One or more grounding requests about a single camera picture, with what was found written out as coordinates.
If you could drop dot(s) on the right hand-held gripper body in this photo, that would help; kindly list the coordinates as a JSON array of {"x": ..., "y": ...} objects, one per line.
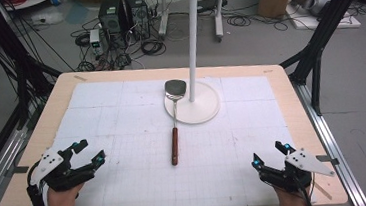
[{"x": 297, "y": 166}]

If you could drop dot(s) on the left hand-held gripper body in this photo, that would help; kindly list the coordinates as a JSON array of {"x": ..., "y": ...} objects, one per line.
[{"x": 54, "y": 161}]

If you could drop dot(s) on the white hook stand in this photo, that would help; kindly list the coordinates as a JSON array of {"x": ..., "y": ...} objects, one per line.
[{"x": 193, "y": 48}]

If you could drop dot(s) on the person's right hand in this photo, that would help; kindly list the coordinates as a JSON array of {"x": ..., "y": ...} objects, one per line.
[{"x": 291, "y": 203}]

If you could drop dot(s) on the person's left hand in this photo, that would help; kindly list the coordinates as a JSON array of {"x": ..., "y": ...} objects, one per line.
[{"x": 61, "y": 202}]

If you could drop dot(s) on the white grid mat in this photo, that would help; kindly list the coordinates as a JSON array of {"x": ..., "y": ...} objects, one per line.
[{"x": 132, "y": 120}]

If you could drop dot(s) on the small white power supply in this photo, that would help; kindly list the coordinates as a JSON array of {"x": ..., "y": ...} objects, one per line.
[{"x": 95, "y": 40}]

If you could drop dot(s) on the white floor board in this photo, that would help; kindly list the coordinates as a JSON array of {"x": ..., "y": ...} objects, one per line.
[{"x": 311, "y": 21}]

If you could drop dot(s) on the black computer tower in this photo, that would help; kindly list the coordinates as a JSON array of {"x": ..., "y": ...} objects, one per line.
[
  {"x": 138, "y": 16},
  {"x": 111, "y": 15}
]

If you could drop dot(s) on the white stand leg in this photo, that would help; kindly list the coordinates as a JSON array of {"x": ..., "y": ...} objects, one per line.
[
  {"x": 219, "y": 19},
  {"x": 163, "y": 17}
]

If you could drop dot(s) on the black metal frame strut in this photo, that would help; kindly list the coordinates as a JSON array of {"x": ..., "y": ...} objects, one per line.
[{"x": 328, "y": 23}]

